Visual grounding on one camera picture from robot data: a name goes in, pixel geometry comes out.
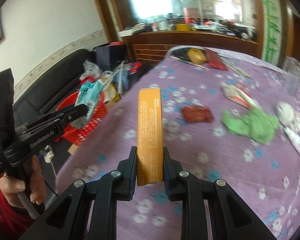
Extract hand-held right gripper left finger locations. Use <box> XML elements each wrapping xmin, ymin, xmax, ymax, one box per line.
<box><xmin>19</xmin><ymin>146</ymin><xmax>138</xmax><ymax>240</ymax></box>

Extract red gift box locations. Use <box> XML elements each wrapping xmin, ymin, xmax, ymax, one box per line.
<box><xmin>183</xmin><ymin>7</ymin><xmax>201</xmax><ymax>24</ymax></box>

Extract white spray bottle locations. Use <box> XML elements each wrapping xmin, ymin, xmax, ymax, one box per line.
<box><xmin>281</xmin><ymin>126</ymin><xmax>300</xmax><ymax>160</ymax></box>

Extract green fluffy cloth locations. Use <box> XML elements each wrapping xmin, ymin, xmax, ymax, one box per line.
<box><xmin>222</xmin><ymin>107</ymin><xmax>280</xmax><ymax>145</ymax></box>

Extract dark red snack packet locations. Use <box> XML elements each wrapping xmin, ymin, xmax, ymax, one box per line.
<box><xmin>181</xmin><ymin>105</ymin><xmax>213</xmax><ymax>123</ymax></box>

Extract black packet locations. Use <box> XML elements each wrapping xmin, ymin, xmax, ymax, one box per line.
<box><xmin>171</xmin><ymin>47</ymin><xmax>190</xmax><ymax>62</ymax></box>

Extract wrapped chopsticks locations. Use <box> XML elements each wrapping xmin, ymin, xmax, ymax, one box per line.
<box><xmin>221</xmin><ymin>58</ymin><xmax>252</xmax><ymax>78</ymax></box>

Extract person's left hand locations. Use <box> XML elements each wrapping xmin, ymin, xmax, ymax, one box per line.
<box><xmin>0</xmin><ymin>154</ymin><xmax>47</xmax><ymax>207</ymax></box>

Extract yellow bowl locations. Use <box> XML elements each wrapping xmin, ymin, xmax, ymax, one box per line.
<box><xmin>187</xmin><ymin>48</ymin><xmax>207</xmax><ymax>64</ymax></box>

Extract orange medicine box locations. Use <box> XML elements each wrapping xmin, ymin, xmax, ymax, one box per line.
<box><xmin>136</xmin><ymin>87</ymin><xmax>164</xmax><ymax>187</ymax></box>

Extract red blue packet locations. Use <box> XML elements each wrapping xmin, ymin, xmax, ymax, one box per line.
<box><xmin>126</xmin><ymin>62</ymin><xmax>143</xmax><ymax>74</ymax></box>

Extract red foil packet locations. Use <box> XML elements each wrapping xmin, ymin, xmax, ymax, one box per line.
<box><xmin>204</xmin><ymin>49</ymin><xmax>228</xmax><ymax>71</ymax></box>

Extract crumpled white packet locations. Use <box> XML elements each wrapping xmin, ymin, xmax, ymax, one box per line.
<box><xmin>220</xmin><ymin>82</ymin><xmax>262</xmax><ymax>110</ymax></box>

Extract bamboo wall poster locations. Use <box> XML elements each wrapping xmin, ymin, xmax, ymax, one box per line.
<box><xmin>259</xmin><ymin>0</ymin><xmax>283</xmax><ymax>62</ymax></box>

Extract white yellow bag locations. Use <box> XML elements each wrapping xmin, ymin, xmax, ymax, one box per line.
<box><xmin>102</xmin><ymin>82</ymin><xmax>120</xmax><ymax>103</ymax></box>

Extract large crumpled white tissue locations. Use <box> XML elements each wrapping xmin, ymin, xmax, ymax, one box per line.
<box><xmin>276</xmin><ymin>102</ymin><xmax>297</xmax><ymax>128</ymax></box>

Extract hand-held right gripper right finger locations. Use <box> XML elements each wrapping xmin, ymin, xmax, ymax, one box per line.
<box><xmin>162</xmin><ymin>147</ymin><xmax>277</xmax><ymax>240</ymax></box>

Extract black sofa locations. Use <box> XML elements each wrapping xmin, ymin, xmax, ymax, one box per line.
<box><xmin>12</xmin><ymin>49</ymin><xmax>98</xmax><ymax>120</ymax></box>

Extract clear plastic measuring jug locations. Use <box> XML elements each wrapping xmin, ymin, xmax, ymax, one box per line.
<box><xmin>282</xmin><ymin>56</ymin><xmax>300</xmax><ymax>97</ymax></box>

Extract clear plastic bag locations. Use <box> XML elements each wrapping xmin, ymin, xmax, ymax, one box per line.
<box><xmin>79</xmin><ymin>59</ymin><xmax>103</xmax><ymax>80</ymax></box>

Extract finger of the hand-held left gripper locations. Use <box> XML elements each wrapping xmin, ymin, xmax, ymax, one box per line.
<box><xmin>46</xmin><ymin>104</ymin><xmax>88</xmax><ymax>130</ymax></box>

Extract dark shopping bag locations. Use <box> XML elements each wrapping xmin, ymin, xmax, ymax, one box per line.
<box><xmin>94</xmin><ymin>44</ymin><xmax>127</xmax><ymax>73</ymax></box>

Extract white flat board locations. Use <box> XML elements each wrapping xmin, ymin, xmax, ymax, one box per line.
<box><xmin>118</xmin><ymin>26</ymin><xmax>147</xmax><ymax>36</ymax></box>

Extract wooden sideboard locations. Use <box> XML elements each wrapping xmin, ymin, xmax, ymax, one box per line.
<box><xmin>118</xmin><ymin>29</ymin><xmax>260</xmax><ymax>67</ymax></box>

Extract red plastic basket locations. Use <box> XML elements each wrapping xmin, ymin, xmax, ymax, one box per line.
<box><xmin>55</xmin><ymin>90</ymin><xmax>108</xmax><ymax>146</ymax></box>

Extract blue white medicine box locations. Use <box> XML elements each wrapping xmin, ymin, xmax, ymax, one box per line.
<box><xmin>74</xmin><ymin>81</ymin><xmax>105</xmax><ymax>128</ymax></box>

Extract blue patterned bag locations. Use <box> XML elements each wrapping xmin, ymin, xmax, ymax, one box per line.
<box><xmin>114</xmin><ymin>64</ymin><xmax>130</xmax><ymax>93</ymax></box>

